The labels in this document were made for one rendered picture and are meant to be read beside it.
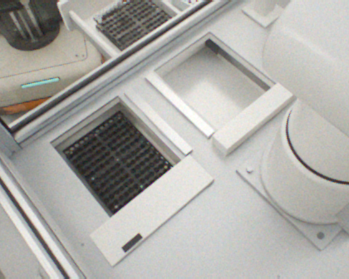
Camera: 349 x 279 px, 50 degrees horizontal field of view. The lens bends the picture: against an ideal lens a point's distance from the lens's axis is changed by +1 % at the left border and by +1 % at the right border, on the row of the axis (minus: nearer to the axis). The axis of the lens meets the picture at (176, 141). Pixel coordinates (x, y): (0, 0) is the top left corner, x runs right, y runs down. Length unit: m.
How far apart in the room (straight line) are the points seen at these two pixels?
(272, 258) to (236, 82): 0.53
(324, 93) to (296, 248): 0.53
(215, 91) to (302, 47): 0.78
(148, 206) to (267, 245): 0.25
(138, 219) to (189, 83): 0.47
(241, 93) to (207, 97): 0.10
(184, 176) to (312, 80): 0.54
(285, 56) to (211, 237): 0.52
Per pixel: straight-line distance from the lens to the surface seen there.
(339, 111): 0.32
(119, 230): 0.79
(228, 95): 1.08
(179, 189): 0.80
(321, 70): 0.31
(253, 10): 1.12
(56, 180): 0.87
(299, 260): 0.80
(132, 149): 0.91
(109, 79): 0.94
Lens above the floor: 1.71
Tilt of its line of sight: 62 degrees down
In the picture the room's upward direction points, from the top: 5 degrees counter-clockwise
